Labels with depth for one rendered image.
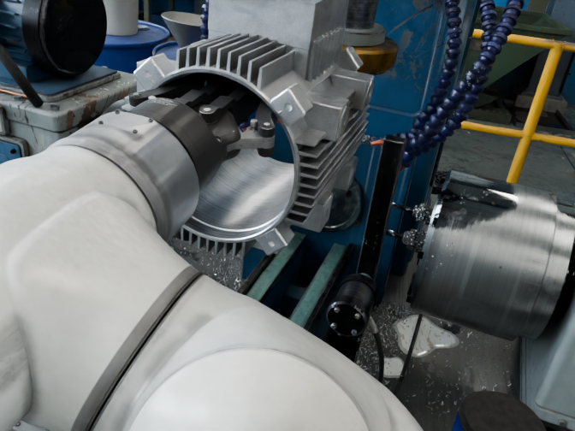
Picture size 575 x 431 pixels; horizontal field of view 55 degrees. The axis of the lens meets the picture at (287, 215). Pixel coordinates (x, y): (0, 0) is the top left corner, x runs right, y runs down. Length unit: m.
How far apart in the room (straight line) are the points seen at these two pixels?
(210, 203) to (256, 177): 0.09
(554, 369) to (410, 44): 0.61
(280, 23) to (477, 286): 0.51
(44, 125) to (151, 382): 0.84
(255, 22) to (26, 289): 0.34
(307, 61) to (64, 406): 0.35
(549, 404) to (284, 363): 0.78
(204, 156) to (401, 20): 0.77
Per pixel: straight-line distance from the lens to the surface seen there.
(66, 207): 0.28
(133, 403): 0.26
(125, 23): 2.90
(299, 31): 0.51
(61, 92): 1.11
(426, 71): 1.11
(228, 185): 0.60
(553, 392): 0.96
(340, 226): 1.10
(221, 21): 0.54
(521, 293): 0.87
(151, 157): 0.34
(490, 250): 0.85
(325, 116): 0.47
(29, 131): 1.10
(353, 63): 0.60
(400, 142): 0.77
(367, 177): 1.06
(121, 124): 0.36
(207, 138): 0.39
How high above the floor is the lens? 1.52
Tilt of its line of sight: 30 degrees down
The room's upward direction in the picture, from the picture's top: 7 degrees clockwise
